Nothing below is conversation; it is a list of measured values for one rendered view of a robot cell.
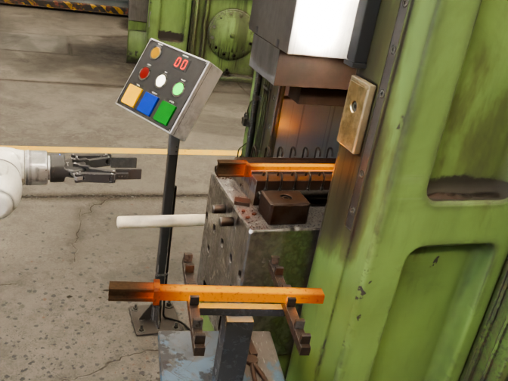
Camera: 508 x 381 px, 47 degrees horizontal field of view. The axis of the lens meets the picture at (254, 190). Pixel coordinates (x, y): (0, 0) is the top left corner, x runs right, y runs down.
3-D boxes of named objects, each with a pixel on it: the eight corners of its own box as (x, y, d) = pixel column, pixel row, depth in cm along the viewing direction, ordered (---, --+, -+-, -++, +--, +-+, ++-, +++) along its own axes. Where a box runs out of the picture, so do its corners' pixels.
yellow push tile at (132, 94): (131, 107, 211) (141, 89, 211) (120, 101, 216) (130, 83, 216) (135, 109, 213) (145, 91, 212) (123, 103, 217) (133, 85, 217)
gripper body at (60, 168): (48, 174, 156) (84, 174, 160) (49, 187, 149) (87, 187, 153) (48, 147, 153) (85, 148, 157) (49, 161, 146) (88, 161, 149)
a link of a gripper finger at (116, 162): (110, 168, 161) (110, 166, 161) (136, 168, 163) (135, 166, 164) (111, 157, 159) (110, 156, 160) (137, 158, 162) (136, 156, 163)
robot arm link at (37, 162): (25, 191, 147) (50, 191, 149) (25, 158, 143) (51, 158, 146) (25, 176, 155) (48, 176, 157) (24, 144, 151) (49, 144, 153)
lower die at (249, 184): (252, 205, 169) (257, 178, 165) (231, 175, 185) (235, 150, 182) (377, 202, 184) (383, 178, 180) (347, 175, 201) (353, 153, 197)
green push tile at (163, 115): (165, 125, 199) (176, 106, 199) (152, 118, 204) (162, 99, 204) (168, 127, 201) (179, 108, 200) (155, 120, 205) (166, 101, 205)
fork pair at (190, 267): (184, 272, 132) (185, 264, 131) (183, 259, 137) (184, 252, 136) (283, 275, 137) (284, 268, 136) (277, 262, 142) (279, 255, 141)
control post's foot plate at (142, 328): (134, 338, 246) (136, 320, 242) (126, 306, 264) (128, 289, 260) (184, 332, 253) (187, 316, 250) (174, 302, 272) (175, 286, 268)
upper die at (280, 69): (273, 85, 154) (279, 49, 150) (249, 65, 171) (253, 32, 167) (407, 93, 169) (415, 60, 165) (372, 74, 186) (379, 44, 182)
